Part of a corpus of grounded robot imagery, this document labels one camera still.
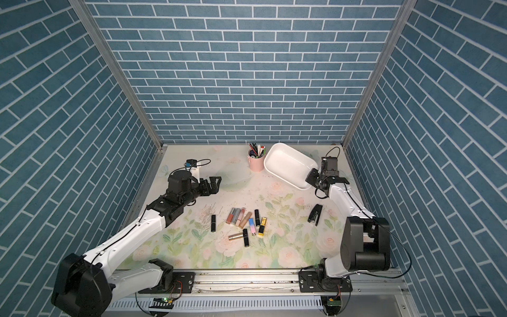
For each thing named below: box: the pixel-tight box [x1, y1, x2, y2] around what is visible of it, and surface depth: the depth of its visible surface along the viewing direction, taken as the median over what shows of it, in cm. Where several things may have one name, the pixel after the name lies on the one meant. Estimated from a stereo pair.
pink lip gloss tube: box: [235, 207, 246, 228], surface depth 93 cm
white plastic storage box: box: [264, 142, 319, 191], surface depth 93 cm
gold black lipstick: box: [257, 216, 268, 238], surface depth 87 cm
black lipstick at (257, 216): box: [254, 209, 261, 227], surface depth 92 cm
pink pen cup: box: [246, 149, 266, 173], surface depth 104 cm
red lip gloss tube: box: [225, 207, 235, 225], surface depth 92 cm
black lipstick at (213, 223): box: [210, 214, 216, 233], surface depth 90 cm
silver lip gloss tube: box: [231, 207, 241, 226], surface depth 93 cm
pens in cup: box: [247, 142, 267, 159], surface depth 104 cm
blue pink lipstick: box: [248, 217, 257, 236], surface depth 88 cm
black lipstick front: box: [242, 228, 250, 247], surface depth 86 cm
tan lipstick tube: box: [238, 211, 253, 230], surface depth 91 cm
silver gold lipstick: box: [228, 232, 244, 241], surface depth 86 cm
